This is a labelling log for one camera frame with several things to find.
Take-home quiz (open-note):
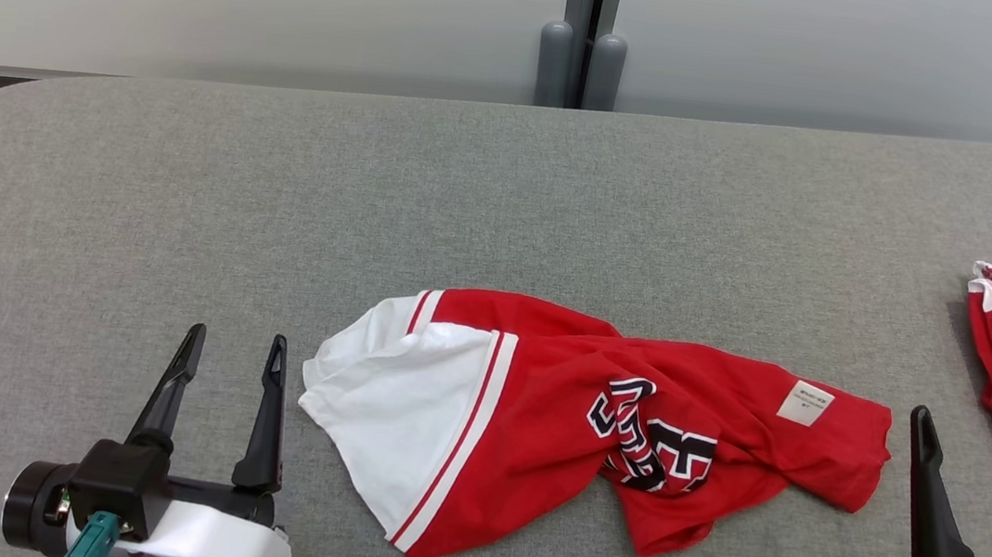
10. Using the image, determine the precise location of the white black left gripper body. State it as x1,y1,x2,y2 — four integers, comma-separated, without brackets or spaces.
66,464,300,557

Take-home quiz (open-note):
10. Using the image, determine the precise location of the grey double partition post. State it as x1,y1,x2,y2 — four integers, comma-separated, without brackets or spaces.
531,0,634,115

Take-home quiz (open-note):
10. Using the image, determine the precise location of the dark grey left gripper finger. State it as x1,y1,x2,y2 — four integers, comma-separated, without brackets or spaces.
124,317,209,461
230,330,301,495

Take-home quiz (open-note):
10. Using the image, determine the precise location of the red white lettered jersey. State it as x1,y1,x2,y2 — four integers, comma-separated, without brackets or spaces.
280,269,905,557

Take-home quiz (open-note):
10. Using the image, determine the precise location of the teal plug left arm cable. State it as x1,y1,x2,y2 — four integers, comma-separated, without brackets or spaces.
62,506,123,557

